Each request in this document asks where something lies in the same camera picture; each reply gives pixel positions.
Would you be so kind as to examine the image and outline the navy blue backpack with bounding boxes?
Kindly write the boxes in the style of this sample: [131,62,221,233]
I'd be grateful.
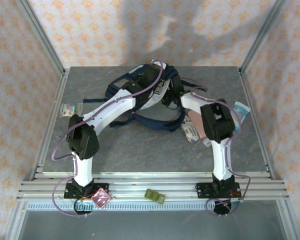
[83,62,188,133]

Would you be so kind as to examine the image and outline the blue white tissue pack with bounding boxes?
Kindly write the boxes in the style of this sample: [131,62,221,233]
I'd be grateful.
[229,101,252,132]

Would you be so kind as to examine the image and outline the pink case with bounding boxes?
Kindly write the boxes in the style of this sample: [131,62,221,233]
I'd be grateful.
[188,109,207,139]

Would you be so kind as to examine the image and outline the white printed pencil case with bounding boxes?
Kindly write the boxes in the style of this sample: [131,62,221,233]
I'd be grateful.
[181,119,200,144]

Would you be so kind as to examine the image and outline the green white snack packet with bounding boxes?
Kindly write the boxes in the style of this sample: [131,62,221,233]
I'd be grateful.
[59,102,84,118]

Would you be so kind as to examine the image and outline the green block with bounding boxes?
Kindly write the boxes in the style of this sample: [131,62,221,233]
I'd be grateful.
[144,189,167,205]

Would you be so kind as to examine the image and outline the pink square tag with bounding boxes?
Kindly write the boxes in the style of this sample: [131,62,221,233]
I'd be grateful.
[91,188,113,209]

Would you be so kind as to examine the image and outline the aluminium side rail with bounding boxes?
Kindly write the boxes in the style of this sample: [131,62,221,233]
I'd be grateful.
[238,67,276,181]
[29,68,71,181]

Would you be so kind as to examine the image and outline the wide aluminium frame rail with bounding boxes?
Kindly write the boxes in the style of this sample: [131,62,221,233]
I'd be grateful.
[16,171,290,201]

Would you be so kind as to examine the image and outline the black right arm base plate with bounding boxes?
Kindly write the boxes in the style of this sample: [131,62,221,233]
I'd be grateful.
[195,181,241,200]

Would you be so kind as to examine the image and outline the aluminium frame post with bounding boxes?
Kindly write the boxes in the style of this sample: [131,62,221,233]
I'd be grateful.
[16,0,67,76]
[239,0,289,75]

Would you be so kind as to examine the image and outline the grey slotted cable duct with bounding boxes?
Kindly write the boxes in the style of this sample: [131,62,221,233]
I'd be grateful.
[27,201,278,211]

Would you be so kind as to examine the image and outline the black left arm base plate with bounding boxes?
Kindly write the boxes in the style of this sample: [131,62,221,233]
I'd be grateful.
[63,181,110,201]

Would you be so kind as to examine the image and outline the black round cable port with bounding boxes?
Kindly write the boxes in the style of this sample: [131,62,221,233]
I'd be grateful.
[73,199,95,216]
[212,199,241,216]

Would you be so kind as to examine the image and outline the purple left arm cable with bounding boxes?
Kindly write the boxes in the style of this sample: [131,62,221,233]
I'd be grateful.
[50,65,165,218]

